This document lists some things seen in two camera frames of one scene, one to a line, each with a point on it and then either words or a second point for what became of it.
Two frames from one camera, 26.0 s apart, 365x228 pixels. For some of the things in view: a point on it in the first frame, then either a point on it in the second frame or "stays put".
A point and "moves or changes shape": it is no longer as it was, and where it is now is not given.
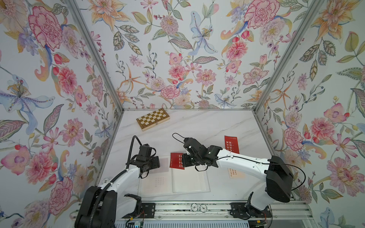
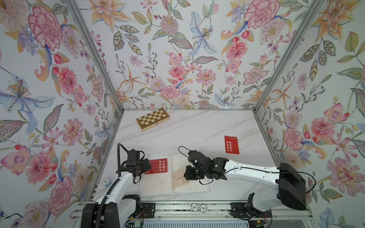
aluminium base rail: [287, 209] stays put
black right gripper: [185, 162] to [189, 177]
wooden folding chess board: [153, 118] stays put
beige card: [234, 173] moves or changes shape
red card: [231, 144] stays put
